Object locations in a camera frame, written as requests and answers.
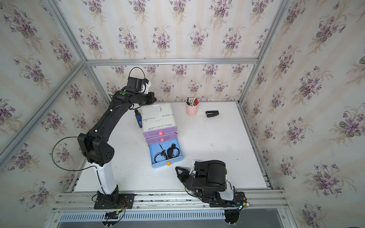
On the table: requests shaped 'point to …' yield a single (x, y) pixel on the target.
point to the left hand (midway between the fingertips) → (158, 99)
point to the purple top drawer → (159, 132)
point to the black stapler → (214, 113)
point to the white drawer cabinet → (158, 125)
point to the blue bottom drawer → (158, 147)
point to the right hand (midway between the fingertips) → (175, 170)
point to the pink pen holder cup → (192, 110)
